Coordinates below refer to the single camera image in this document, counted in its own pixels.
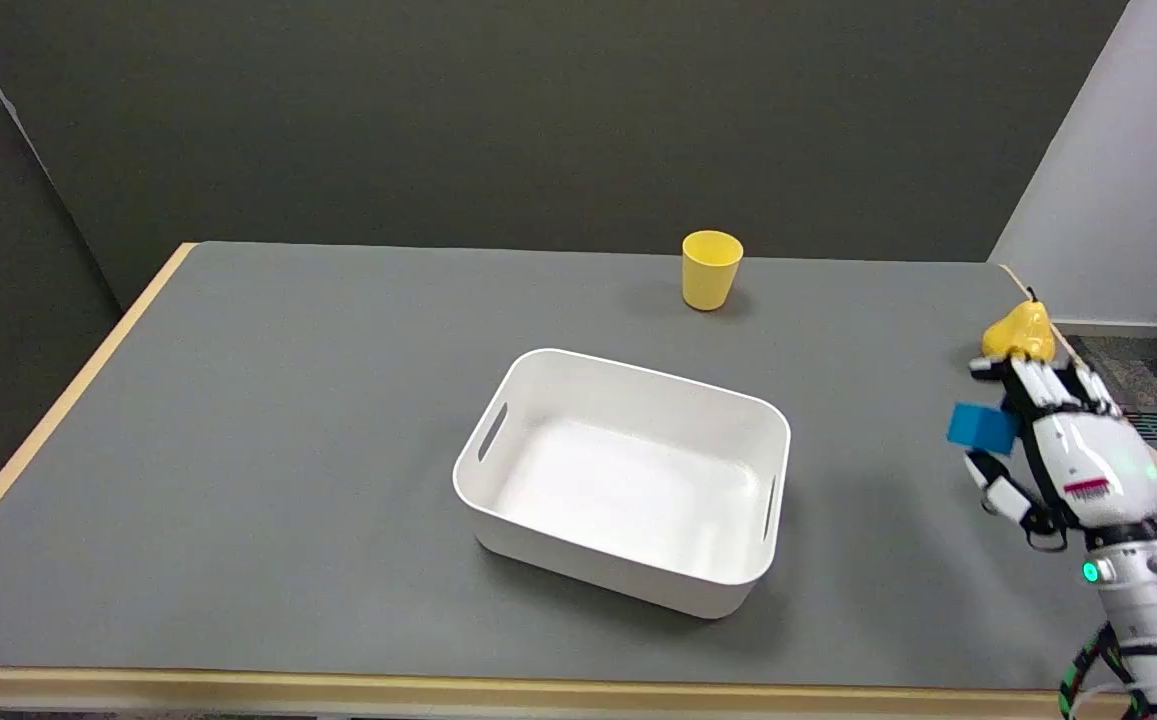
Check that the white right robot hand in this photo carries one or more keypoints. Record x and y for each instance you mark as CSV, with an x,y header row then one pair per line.
x,y
1088,455

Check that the blue cube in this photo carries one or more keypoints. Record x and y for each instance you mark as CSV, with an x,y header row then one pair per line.
x,y
982,427

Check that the white plastic box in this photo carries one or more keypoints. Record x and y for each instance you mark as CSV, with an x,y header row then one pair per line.
x,y
628,480

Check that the yellow toy pear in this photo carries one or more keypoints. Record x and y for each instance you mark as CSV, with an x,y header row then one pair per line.
x,y
1020,330

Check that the yellow plastic cup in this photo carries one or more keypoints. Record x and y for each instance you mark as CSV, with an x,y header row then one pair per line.
x,y
710,270

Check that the grey table mat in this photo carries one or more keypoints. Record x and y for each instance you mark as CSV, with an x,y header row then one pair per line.
x,y
498,450

